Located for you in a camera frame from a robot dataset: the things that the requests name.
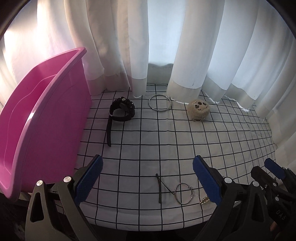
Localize large silver bangle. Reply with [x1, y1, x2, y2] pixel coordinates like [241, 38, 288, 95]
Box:
[148, 94, 172, 112]

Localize pearl hair claw clip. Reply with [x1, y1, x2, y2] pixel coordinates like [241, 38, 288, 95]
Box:
[199, 196, 210, 205]

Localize black wrist watch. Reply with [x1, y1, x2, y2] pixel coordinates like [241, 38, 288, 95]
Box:
[106, 96, 135, 147]

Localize white sheer curtain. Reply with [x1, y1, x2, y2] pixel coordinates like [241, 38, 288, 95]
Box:
[1, 1, 295, 170]

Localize pink plastic tub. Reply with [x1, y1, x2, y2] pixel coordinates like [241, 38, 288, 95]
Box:
[1, 47, 91, 201]

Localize black bobby pin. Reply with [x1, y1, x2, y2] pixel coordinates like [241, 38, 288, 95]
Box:
[155, 173, 175, 204]

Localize beige plush face charm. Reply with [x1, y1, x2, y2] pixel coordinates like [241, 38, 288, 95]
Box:
[186, 99, 210, 121]

